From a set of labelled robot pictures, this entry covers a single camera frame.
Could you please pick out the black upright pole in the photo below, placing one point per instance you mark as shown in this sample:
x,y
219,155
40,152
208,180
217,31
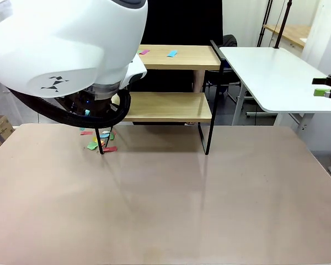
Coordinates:
x,y
283,25

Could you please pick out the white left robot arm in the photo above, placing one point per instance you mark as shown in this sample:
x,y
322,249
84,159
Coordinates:
x,y
58,41

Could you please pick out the wooden workbench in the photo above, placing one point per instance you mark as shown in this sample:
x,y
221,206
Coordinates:
x,y
292,31

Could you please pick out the red paper scrap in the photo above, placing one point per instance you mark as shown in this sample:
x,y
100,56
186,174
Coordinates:
x,y
86,133
111,149

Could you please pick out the green paper scrap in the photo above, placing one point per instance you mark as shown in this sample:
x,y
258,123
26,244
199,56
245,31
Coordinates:
x,y
112,136
92,145

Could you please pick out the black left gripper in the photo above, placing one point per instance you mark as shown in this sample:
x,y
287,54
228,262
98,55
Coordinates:
x,y
82,105

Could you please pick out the magenta paper scrap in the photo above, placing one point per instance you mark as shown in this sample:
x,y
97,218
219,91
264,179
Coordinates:
x,y
144,52

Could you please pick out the white side table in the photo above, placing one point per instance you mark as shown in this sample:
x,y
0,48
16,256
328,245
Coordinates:
x,y
264,77

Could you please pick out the white paper scrap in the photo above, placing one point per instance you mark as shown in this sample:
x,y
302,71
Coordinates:
x,y
106,132

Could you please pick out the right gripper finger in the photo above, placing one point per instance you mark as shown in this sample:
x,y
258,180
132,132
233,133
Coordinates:
x,y
320,81
321,92

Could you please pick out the black office chair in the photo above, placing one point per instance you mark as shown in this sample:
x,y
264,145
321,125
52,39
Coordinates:
x,y
229,41

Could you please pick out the black tripod stand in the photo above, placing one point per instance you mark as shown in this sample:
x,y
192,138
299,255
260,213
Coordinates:
x,y
266,22

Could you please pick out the brown cardboard box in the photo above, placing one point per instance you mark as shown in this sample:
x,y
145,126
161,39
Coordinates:
x,y
1,127

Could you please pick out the two-tier wooden shelf black frame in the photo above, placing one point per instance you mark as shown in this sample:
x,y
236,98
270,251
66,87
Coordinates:
x,y
176,62

